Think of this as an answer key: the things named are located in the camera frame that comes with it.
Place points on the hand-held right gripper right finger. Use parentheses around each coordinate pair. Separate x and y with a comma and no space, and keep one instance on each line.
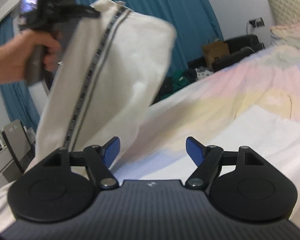
(193,150)

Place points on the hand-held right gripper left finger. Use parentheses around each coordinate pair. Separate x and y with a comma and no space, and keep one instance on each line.
(112,150)

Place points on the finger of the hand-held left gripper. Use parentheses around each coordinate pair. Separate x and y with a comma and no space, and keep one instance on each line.
(82,11)

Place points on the white pants with striped band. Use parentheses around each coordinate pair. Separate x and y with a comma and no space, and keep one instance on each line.
(110,62)

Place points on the person's left hand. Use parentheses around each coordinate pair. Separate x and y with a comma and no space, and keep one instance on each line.
(12,57)

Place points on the green cloth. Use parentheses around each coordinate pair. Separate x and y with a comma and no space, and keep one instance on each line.
(181,78)

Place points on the white patterned cloth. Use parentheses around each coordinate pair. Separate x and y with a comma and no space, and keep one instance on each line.
(203,72)

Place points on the pastel rainbow bed sheet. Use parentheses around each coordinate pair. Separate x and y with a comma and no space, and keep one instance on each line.
(240,85)

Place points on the wide blue curtain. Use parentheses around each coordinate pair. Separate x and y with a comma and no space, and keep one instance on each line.
(165,2)

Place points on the narrow blue curtain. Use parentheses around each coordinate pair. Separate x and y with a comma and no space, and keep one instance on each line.
(17,97)

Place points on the brown paper bag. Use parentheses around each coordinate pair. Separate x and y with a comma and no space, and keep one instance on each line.
(215,53)

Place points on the white vanity desk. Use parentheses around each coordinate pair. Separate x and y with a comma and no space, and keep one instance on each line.
(0,165)

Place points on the black sofa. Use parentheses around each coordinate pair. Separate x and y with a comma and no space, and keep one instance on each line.
(242,47)

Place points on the pastel pillow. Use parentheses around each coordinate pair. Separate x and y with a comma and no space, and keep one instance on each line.
(292,36)

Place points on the beige chair with black frame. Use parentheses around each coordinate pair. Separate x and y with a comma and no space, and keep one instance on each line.
(17,140)

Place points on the wall outlet with charger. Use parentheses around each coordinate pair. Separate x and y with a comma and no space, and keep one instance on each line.
(256,22)

